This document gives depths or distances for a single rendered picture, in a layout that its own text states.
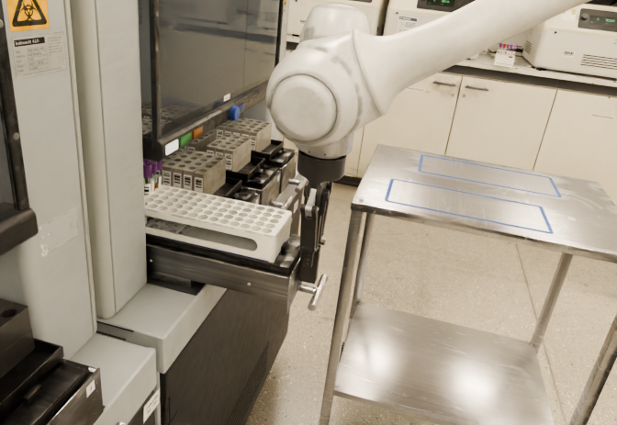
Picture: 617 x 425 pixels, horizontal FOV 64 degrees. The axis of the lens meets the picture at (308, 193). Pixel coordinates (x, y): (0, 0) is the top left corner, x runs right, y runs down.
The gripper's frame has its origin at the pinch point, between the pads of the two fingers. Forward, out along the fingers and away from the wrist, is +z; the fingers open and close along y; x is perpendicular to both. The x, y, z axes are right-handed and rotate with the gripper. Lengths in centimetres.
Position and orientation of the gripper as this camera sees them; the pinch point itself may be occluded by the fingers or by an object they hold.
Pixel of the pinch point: (309, 262)
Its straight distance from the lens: 85.8
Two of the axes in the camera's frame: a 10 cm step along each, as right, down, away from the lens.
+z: -1.0, 9.1, 4.0
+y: -2.5, 3.7, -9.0
